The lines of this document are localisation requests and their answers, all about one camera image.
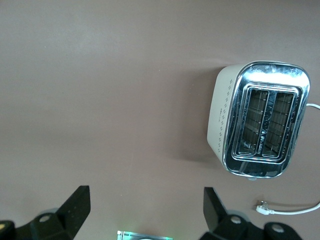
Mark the white toaster power cord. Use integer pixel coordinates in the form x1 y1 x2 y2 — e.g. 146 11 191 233
255 102 320 216

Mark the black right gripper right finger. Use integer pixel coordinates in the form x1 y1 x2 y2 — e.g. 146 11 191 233
199 187 270 240

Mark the cream and chrome toaster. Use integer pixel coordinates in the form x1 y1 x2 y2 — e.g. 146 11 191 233
206 60 311 181

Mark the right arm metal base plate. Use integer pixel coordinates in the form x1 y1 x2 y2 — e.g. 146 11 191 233
116 230 174 240

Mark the brown table cover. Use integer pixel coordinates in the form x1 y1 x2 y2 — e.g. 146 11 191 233
0 0 320 240

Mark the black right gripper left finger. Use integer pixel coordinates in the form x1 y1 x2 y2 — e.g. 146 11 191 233
15 185 91 240

